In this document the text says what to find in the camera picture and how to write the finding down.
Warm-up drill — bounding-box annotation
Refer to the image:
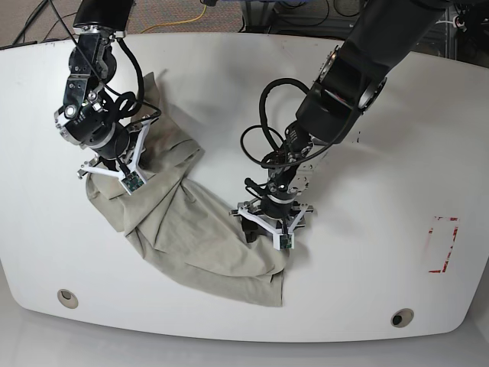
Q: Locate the right table cable grommet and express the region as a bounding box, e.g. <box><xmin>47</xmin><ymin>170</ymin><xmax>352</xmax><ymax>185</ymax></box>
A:
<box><xmin>390</xmin><ymin>308</ymin><xmax>414</xmax><ymax>328</ymax></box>

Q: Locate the table cable grommet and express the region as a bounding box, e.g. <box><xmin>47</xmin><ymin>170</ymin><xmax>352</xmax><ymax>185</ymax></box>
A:
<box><xmin>57</xmin><ymin>289</ymin><xmax>79</xmax><ymax>310</ymax></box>
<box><xmin>390</xmin><ymin>308</ymin><xmax>414</xmax><ymax>328</ymax></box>

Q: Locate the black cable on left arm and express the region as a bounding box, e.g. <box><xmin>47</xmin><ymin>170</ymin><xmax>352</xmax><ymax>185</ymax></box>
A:
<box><xmin>240</xmin><ymin>78</ymin><xmax>318</xmax><ymax>169</ymax></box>

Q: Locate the left table cable grommet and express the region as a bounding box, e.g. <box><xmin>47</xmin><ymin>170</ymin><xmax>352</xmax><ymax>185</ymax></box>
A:
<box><xmin>57</xmin><ymin>289</ymin><xmax>79</xmax><ymax>310</ymax></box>

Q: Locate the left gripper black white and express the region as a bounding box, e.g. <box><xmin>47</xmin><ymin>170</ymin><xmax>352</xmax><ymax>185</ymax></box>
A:
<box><xmin>229</xmin><ymin>195</ymin><xmax>314</xmax><ymax>243</ymax></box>

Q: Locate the red tape rectangle marking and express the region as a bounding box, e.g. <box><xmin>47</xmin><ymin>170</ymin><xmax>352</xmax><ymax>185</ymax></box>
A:
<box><xmin>424</xmin><ymin>216</ymin><xmax>460</xmax><ymax>274</ymax></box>

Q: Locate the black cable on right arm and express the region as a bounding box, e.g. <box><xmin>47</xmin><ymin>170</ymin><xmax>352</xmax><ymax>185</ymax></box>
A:
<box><xmin>47</xmin><ymin>0</ymin><xmax>161</xmax><ymax>127</ymax></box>

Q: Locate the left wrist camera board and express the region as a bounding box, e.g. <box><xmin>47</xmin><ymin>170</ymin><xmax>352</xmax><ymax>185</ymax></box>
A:
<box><xmin>277</xmin><ymin>233</ymin><xmax>295</xmax><ymax>251</ymax></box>

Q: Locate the beige grey t-shirt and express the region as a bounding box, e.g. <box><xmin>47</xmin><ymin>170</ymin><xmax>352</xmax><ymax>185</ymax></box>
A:
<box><xmin>84</xmin><ymin>71</ymin><xmax>288</xmax><ymax>309</ymax></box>

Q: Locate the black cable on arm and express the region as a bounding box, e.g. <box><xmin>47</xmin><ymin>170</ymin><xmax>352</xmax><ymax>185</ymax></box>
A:
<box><xmin>240</xmin><ymin>78</ymin><xmax>318</xmax><ymax>169</ymax></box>
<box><xmin>47</xmin><ymin>0</ymin><xmax>161</xmax><ymax>127</ymax></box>

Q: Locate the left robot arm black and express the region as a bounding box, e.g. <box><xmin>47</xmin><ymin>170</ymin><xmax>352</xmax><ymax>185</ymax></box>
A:
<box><xmin>231</xmin><ymin>1</ymin><xmax>450</xmax><ymax>250</ymax></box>

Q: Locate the yellow cable on floor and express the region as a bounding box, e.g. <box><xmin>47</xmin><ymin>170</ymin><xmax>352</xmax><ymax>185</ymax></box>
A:
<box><xmin>143</xmin><ymin>3</ymin><xmax>209</xmax><ymax>34</ymax></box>

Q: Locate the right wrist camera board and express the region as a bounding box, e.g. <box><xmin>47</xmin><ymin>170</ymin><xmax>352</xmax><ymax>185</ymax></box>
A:
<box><xmin>121</xmin><ymin>171</ymin><xmax>145</xmax><ymax>195</ymax></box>

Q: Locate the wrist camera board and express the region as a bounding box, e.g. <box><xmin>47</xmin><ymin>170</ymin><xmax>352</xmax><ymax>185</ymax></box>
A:
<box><xmin>277</xmin><ymin>233</ymin><xmax>295</xmax><ymax>251</ymax></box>
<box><xmin>121</xmin><ymin>171</ymin><xmax>145</xmax><ymax>195</ymax></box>

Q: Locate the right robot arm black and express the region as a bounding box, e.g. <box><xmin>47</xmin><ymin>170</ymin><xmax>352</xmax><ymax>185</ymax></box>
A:
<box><xmin>54</xmin><ymin>1</ymin><xmax>161</xmax><ymax>193</ymax></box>

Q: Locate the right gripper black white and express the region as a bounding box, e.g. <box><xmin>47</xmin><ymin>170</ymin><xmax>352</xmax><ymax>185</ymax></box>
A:
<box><xmin>77</xmin><ymin>115</ymin><xmax>158</xmax><ymax>182</ymax></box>

